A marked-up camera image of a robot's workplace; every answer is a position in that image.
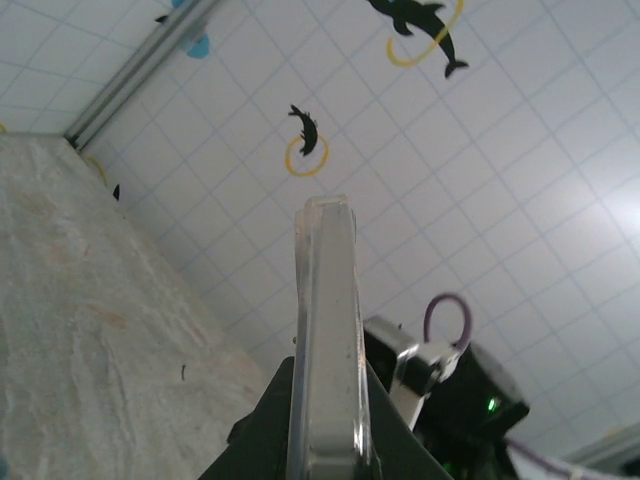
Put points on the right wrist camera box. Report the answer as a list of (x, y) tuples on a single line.
[(425, 360)]

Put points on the aluminium corner post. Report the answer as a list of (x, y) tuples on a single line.
[(130, 75)]

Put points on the blue blob sticker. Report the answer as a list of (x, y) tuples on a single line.
[(197, 47)]

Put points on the clear phone case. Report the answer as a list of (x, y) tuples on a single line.
[(330, 325)]

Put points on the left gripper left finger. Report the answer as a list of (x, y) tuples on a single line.
[(265, 435)]

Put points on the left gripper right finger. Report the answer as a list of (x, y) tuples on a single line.
[(395, 445)]

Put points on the black dolphin yellow hoop sticker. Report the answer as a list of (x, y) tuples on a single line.
[(425, 20)]

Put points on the black lizard yellow hoop sticker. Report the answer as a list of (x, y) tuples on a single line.
[(307, 137)]

